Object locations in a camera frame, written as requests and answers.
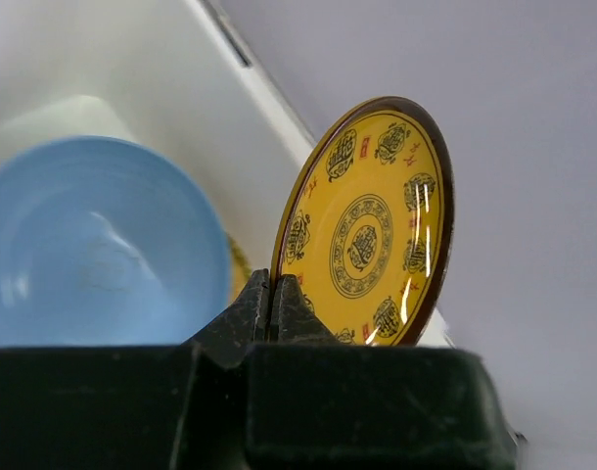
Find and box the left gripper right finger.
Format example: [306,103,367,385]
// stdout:
[244,273,520,470]

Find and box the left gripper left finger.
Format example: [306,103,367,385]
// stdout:
[0,269,269,469]

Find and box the round bamboo tray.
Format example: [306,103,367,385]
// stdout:
[227,235,253,304]

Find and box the yellow patterned plate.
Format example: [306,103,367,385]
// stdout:
[271,96,454,346]

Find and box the light blue plate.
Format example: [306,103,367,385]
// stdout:
[0,136,231,347]

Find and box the white plastic bin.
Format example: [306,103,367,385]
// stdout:
[0,1,315,271]

